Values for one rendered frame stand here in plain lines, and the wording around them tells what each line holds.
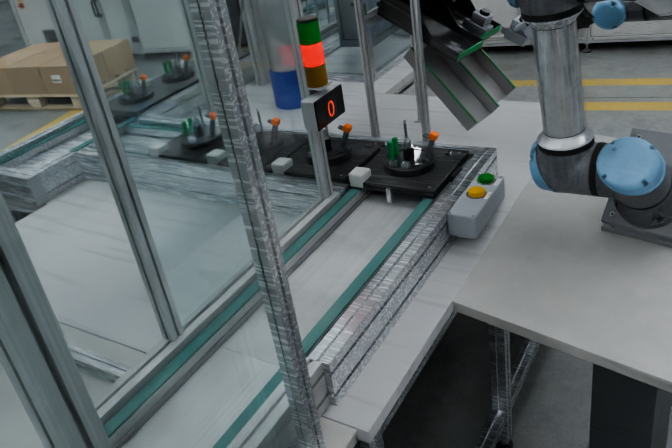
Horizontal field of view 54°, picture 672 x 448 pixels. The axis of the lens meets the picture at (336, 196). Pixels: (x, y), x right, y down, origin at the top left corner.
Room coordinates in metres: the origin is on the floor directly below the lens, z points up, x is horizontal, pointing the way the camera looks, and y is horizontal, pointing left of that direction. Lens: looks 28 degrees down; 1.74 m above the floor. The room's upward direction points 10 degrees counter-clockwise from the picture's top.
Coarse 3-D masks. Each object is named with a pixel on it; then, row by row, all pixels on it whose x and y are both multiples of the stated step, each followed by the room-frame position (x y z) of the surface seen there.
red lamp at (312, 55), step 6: (306, 48) 1.45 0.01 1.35; (312, 48) 1.45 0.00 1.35; (318, 48) 1.45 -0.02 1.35; (306, 54) 1.45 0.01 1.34; (312, 54) 1.45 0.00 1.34; (318, 54) 1.45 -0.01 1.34; (306, 60) 1.45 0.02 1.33; (312, 60) 1.45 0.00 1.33; (318, 60) 1.45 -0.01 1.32; (324, 60) 1.47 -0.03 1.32; (306, 66) 1.46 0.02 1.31; (312, 66) 1.45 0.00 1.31
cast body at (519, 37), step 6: (516, 18) 1.79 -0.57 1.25; (516, 24) 1.77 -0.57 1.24; (504, 30) 1.82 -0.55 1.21; (510, 30) 1.78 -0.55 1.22; (504, 36) 1.80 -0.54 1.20; (510, 36) 1.78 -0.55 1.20; (516, 36) 1.77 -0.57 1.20; (522, 36) 1.76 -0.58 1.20; (516, 42) 1.77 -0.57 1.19; (522, 42) 1.76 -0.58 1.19; (528, 42) 1.78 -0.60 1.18
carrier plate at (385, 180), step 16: (400, 144) 1.70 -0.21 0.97; (448, 160) 1.55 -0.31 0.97; (464, 160) 1.56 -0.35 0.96; (384, 176) 1.52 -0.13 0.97; (416, 176) 1.49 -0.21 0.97; (432, 176) 1.48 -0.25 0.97; (448, 176) 1.47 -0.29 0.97; (400, 192) 1.45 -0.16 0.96; (416, 192) 1.42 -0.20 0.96; (432, 192) 1.40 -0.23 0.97
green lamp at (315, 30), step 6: (300, 24) 1.45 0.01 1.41; (306, 24) 1.45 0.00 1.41; (312, 24) 1.45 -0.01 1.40; (318, 24) 1.47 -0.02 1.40; (300, 30) 1.46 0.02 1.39; (306, 30) 1.45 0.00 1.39; (312, 30) 1.45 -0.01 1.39; (318, 30) 1.46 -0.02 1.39; (300, 36) 1.46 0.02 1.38; (306, 36) 1.45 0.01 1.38; (312, 36) 1.45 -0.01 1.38; (318, 36) 1.46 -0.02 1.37; (300, 42) 1.46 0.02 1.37; (306, 42) 1.45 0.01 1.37; (312, 42) 1.45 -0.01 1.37; (318, 42) 1.46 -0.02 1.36
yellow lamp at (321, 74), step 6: (318, 66) 1.45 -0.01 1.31; (324, 66) 1.46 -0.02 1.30; (306, 72) 1.46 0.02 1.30; (312, 72) 1.45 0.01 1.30; (318, 72) 1.45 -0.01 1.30; (324, 72) 1.46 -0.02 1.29; (306, 78) 1.46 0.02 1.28; (312, 78) 1.45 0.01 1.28; (318, 78) 1.45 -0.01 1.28; (324, 78) 1.46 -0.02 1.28; (312, 84) 1.45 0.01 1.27; (318, 84) 1.45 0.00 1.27; (324, 84) 1.45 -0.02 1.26
